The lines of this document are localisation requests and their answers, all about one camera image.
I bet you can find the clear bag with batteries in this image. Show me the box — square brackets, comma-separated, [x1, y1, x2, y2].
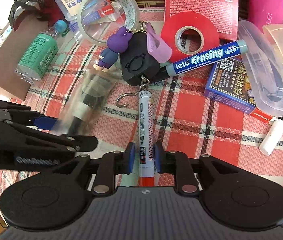
[52, 65, 122, 135]

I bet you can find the red whiteboard marker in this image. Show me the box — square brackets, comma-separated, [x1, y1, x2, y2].
[138, 90, 155, 187]

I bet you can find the brown cardboard box left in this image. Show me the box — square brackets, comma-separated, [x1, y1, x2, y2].
[0, 15, 48, 100]

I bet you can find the plaid red tablecloth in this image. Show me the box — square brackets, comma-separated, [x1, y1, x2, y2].
[0, 7, 283, 201]

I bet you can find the green label water bottle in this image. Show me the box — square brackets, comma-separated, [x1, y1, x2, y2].
[15, 20, 68, 84]

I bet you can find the blue card box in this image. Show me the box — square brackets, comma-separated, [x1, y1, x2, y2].
[203, 57, 278, 124]

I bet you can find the blue erasing marker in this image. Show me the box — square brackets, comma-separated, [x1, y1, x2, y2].
[150, 40, 248, 83]

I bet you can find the black luggage scale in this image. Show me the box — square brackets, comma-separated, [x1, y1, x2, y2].
[115, 21, 161, 108]

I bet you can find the white chalk piece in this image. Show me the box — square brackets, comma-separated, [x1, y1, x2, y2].
[259, 119, 283, 156]

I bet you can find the pink plastic tag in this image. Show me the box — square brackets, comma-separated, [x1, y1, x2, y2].
[146, 23, 173, 63]

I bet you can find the clear glasses case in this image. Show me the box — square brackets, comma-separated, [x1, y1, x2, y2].
[238, 20, 283, 117]

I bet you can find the red tape roll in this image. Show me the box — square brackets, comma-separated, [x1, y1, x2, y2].
[161, 12, 220, 62]

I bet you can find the clear tape roll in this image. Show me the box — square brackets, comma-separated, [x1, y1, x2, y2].
[75, 0, 140, 46]

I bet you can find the pink paper box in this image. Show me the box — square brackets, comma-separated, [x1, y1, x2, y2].
[164, 0, 239, 40]

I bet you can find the purple figure keychain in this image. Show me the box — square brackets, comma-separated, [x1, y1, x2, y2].
[93, 27, 133, 72]

